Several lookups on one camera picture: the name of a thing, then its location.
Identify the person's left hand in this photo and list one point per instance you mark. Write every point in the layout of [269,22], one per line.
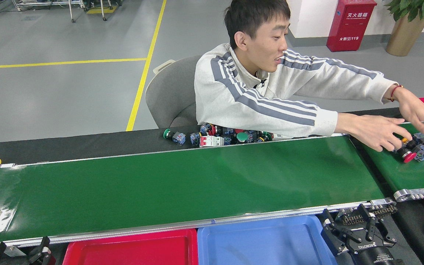
[418,110]

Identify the blue block switch part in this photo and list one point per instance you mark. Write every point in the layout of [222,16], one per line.
[195,139]

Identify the red fire extinguisher cabinet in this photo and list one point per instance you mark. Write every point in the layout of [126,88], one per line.
[350,25]

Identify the blue plastic tray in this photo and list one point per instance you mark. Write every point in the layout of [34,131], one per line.
[263,243]

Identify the potted plant in gold pot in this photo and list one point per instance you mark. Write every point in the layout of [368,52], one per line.
[405,36]

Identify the person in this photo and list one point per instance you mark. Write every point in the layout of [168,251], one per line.
[234,92]

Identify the short green conveyor belt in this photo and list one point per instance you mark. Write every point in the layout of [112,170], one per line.
[410,176]

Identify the red plastic tray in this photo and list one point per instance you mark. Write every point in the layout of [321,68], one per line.
[131,250]

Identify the person's right hand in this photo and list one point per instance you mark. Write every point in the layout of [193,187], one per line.
[377,130]

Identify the long green conveyor belt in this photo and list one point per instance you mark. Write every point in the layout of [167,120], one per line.
[160,191]

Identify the green push button switch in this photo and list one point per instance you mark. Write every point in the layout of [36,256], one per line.
[267,136]
[179,138]
[242,137]

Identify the grey chair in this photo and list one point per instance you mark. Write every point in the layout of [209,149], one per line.
[171,92]

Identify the yellow push button switch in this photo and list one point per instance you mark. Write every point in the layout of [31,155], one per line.
[421,139]

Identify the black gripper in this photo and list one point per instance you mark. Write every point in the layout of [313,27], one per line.
[374,255]

